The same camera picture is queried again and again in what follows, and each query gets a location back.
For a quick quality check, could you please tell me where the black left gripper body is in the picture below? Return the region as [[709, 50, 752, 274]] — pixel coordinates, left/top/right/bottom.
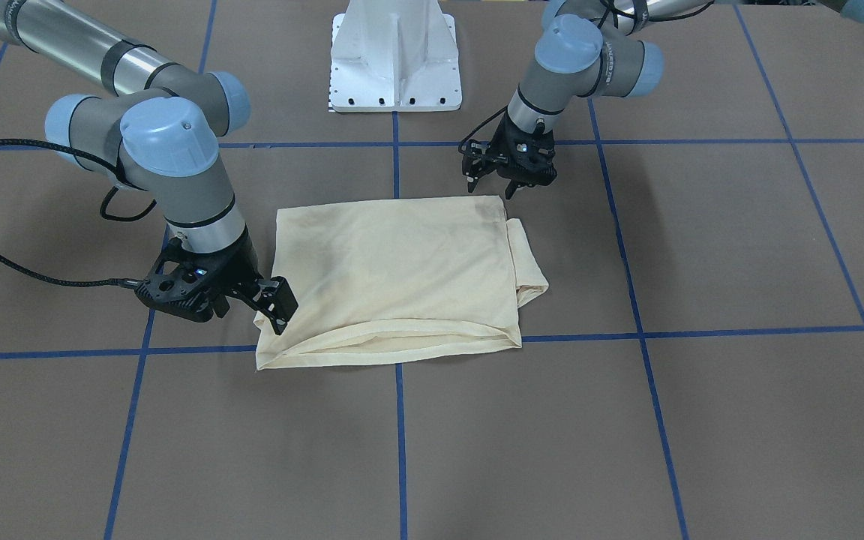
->
[[489, 114, 557, 187]]

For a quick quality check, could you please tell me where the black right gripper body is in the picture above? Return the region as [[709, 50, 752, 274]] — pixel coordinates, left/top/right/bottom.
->
[[135, 235, 260, 323]]

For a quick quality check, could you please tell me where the beige long-sleeve printed shirt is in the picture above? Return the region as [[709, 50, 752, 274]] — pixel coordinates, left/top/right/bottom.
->
[[254, 196, 549, 370]]

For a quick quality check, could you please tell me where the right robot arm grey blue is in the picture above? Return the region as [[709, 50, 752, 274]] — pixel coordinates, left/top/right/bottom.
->
[[0, 1, 298, 334]]

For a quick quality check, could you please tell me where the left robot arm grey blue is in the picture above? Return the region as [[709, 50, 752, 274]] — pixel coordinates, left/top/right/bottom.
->
[[458, 1, 864, 199]]

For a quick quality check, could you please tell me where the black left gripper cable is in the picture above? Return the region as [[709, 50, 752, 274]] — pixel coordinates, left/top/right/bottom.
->
[[459, 105, 511, 155]]

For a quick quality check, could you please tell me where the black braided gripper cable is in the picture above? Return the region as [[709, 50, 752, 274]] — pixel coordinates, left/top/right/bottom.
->
[[0, 136, 163, 290]]

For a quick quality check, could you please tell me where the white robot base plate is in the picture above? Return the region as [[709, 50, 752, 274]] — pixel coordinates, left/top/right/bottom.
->
[[328, 1, 464, 113]]

